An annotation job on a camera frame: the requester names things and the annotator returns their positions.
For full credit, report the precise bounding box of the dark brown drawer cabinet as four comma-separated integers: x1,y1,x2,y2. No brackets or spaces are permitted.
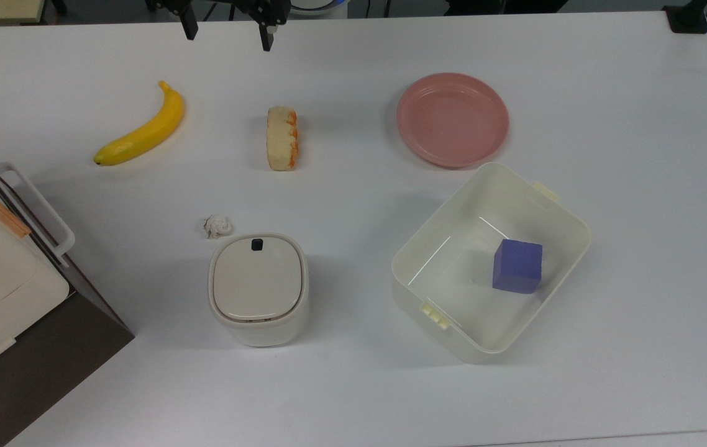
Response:
0,137,135,447

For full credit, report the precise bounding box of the purple cube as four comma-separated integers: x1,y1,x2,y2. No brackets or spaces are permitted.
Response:
493,239,544,295

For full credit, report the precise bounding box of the yellow banana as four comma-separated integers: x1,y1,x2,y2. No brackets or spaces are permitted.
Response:
94,81,185,167

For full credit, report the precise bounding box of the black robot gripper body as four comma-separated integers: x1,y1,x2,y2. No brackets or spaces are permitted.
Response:
145,0,292,25

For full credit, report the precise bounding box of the pink plastic plate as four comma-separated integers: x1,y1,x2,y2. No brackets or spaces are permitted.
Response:
397,73,510,169

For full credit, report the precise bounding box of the white drawer handle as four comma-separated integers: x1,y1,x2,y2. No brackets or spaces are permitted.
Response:
0,163,75,268

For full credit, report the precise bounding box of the cream trash can with lid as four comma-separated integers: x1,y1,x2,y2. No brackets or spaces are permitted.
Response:
208,233,309,347

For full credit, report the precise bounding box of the crumpled white paper ball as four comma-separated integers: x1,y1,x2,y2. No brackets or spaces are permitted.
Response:
203,214,233,240

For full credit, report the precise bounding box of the black table clamp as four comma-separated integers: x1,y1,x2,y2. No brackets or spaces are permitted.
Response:
662,0,707,34

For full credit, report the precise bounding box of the white plastic storage bin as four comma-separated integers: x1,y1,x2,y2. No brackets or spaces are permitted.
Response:
391,163,591,364

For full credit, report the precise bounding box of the bread piece with orange crust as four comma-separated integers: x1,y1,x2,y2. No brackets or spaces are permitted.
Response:
267,106,299,171

